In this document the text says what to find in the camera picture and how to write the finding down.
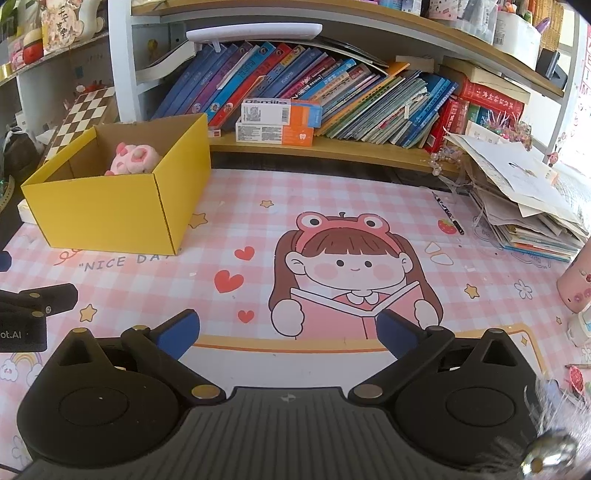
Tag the white lamp bar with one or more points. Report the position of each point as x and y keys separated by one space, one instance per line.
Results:
x=254 y=33

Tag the stack of papers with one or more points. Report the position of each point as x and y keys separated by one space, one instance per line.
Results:
x=521 y=198

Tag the white storage box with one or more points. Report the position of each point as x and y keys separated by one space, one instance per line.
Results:
x=517 y=39

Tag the silver metal bell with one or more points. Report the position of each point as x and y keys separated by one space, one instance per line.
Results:
x=549 y=454

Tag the brown and white chessboard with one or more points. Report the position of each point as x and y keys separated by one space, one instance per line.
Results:
x=87 y=108

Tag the small white container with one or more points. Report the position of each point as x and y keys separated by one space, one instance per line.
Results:
x=579 y=330

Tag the pink plush toy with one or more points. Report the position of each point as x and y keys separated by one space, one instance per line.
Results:
x=134 y=159

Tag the yellow cardboard box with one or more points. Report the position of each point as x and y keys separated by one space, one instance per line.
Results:
x=115 y=212

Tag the white shelf upright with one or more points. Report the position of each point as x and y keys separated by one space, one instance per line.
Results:
x=127 y=60

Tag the black pencil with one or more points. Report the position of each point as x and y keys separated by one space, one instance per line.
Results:
x=448 y=212

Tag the red and white ornament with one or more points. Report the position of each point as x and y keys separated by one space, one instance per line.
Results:
x=31 y=48

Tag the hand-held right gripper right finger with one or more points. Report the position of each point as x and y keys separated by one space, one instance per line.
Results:
x=397 y=332

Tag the pink cup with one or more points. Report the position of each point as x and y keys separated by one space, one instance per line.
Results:
x=577 y=281

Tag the pink paper ornament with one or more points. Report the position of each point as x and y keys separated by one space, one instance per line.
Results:
x=579 y=378

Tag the row of colourful books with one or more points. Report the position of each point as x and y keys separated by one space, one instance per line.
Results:
x=369 y=97

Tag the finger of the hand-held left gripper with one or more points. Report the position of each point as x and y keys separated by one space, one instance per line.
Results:
x=4 y=262
x=41 y=300

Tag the open white book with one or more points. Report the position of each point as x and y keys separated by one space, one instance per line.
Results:
x=166 y=62

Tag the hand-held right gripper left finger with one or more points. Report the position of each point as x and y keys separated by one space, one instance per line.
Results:
x=178 y=334

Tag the orange and white toothpaste box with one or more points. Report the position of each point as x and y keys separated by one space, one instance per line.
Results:
x=272 y=134
x=277 y=112

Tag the pink printed desk mat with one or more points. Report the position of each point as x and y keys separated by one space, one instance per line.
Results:
x=231 y=230

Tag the white tissue pack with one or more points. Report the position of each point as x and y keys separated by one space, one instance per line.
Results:
x=27 y=211

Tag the wooden shelf board with books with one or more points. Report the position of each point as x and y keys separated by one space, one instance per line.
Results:
x=346 y=154

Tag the brown bag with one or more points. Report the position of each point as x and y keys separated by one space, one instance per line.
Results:
x=21 y=154

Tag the small black box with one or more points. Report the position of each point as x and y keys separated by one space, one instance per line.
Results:
x=551 y=67

